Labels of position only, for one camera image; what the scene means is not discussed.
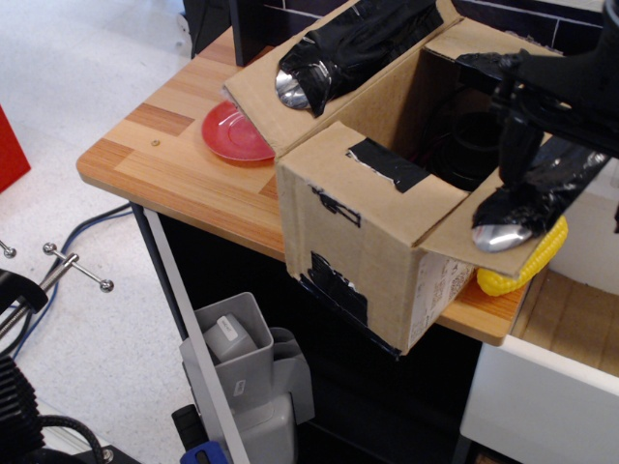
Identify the brown cardboard shipping box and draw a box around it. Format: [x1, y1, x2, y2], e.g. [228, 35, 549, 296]
[223, 1, 548, 354]

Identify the yellow plastic toy corn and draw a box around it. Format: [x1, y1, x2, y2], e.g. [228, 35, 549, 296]
[477, 216, 569, 297]

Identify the spoon taped on left flap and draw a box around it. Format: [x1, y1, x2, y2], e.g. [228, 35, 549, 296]
[275, 1, 443, 117]

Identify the blue handled tool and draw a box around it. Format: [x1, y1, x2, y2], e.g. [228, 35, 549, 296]
[171, 404, 228, 464]

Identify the grey plastic device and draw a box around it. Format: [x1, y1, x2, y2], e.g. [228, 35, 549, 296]
[179, 327, 315, 464]

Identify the white drawer box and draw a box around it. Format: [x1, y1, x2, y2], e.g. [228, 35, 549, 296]
[460, 160, 618, 463]

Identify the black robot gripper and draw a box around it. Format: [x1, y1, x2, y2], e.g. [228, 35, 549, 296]
[457, 28, 618, 187]

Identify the spoon taped on right flap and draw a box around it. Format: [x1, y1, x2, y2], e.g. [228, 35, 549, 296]
[472, 137, 610, 253]

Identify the red plastic saucer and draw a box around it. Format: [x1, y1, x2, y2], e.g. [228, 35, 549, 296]
[201, 101, 275, 162]

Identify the red box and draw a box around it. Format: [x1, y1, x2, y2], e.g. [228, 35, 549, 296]
[0, 108, 31, 192]

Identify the metal clamp with T-handle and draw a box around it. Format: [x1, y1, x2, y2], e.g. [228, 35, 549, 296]
[1, 243, 115, 338]

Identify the grey plastic bin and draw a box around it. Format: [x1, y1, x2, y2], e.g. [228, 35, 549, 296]
[194, 292, 274, 416]

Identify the blue cable on floor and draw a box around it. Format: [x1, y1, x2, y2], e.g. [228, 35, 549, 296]
[0, 202, 134, 378]

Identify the black corrugated cable sleeve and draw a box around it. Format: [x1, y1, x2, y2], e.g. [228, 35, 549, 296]
[0, 355, 110, 464]

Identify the spoon taped on flap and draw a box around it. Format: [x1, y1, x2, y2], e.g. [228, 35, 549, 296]
[472, 137, 610, 253]
[275, 1, 443, 117]

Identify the grey metal table leg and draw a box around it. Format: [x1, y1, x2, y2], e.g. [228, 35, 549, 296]
[132, 203, 250, 463]

